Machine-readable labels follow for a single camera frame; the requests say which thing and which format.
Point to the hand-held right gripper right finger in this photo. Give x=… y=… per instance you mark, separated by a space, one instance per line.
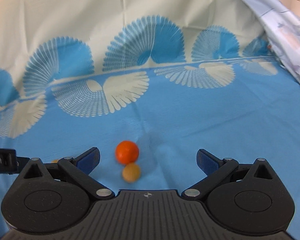
x=208 y=162

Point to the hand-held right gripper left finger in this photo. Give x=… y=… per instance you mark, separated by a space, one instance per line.
x=88 y=161

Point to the small tan round fruit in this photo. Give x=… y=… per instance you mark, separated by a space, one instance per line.
x=131 y=173

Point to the blue fan-print cloth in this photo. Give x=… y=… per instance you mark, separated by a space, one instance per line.
x=165 y=110

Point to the pale blue patterned cloth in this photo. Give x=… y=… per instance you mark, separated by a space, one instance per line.
x=285 y=30

